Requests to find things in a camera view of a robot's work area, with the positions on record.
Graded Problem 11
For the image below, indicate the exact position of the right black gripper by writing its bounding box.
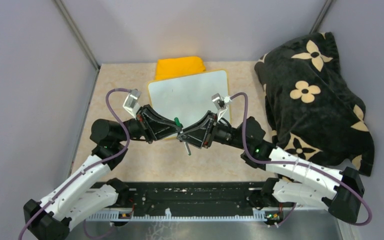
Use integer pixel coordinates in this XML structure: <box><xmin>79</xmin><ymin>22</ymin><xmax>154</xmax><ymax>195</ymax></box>
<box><xmin>177</xmin><ymin>110</ymin><xmax>249</xmax><ymax>150</ymax></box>

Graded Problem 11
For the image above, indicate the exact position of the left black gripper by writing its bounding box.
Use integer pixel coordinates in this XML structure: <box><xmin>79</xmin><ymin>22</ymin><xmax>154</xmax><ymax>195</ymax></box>
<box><xmin>115</xmin><ymin>104</ymin><xmax>183</xmax><ymax>144</ymax></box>

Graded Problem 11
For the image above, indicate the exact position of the green whiteboard marker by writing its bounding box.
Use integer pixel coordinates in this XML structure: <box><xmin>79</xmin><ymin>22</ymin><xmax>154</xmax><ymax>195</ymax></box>
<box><xmin>174</xmin><ymin>117</ymin><xmax>192</xmax><ymax>156</ymax></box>

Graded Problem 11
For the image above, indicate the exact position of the yellow-framed whiteboard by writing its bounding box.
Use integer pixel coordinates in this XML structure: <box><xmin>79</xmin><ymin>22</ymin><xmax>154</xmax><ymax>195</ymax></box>
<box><xmin>147</xmin><ymin>69</ymin><xmax>229</xmax><ymax>127</ymax></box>

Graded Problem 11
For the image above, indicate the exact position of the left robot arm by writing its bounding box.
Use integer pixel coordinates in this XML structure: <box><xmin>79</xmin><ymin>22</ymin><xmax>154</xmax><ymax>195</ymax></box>
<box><xmin>18</xmin><ymin>105</ymin><xmax>183</xmax><ymax>240</ymax></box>

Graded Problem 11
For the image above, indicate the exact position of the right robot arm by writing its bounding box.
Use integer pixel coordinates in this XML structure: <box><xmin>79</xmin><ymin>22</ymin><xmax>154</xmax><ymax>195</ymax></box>
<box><xmin>174</xmin><ymin>111</ymin><xmax>373</xmax><ymax>226</ymax></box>

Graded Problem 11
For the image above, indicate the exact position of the folded yellow cloth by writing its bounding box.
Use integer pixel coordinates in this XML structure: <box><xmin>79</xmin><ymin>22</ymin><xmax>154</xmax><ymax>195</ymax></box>
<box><xmin>154</xmin><ymin>56</ymin><xmax>206</xmax><ymax>81</ymax></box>

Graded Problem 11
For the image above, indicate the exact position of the black floral blanket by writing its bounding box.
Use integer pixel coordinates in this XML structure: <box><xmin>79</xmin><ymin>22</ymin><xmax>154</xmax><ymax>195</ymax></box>
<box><xmin>254</xmin><ymin>32</ymin><xmax>375</xmax><ymax>177</ymax></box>

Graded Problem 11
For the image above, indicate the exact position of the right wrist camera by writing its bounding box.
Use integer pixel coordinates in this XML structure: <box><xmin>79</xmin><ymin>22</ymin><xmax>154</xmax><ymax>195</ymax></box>
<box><xmin>211</xmin><ymin>93</ymin><xmax>231</xmax><ymax>121</ymax></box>

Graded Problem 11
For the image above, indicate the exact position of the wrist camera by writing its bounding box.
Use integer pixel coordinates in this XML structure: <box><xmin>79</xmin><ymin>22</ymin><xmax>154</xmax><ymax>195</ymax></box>
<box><xmin>211</xmin><ymin>93</ymin><xmax>231</xmax><ymax>121</ymax></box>
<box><xmin>123</xmin><ymin>89</ymin><xmax>142</xmax><ymax>118</ymax></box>

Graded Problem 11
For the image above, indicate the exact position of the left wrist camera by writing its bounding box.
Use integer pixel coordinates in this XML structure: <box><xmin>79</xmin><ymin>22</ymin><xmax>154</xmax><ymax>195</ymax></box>
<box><xmin>123</xmin><ymin>89</ymin><xmax>142</xmax><ymax>118</ymax></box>

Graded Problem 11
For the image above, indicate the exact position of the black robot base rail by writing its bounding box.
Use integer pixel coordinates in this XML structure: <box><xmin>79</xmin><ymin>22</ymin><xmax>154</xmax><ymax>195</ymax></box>
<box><xmin>85</xmin><ymin>181</ymin><xmax>294</xmax><ymax>226</ymax></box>

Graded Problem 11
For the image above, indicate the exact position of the left metal corner post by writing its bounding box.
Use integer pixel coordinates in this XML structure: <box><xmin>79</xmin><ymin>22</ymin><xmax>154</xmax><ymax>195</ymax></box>
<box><xmin>52</xmin><ymin>0</ymin><xmax>101</xmax><ymax>71</ymax></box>

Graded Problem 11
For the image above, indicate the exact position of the metal corner post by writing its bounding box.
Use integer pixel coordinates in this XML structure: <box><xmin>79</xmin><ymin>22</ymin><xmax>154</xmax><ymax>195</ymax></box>
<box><xmin>309</xmin><ymin>0</ymin><xmax>336</xmax><ymax>34</ymax></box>
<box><xmin>52</xmin><ymin>0</ymin><xmax>101</xmax><ymax>71</ymax></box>

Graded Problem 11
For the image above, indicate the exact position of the right metal corner post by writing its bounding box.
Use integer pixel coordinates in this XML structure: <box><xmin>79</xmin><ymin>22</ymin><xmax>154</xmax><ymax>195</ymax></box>
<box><xmin>309</xmin><ymin>0</ymin><xmax>336</xmax><ymax>34</ymax></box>

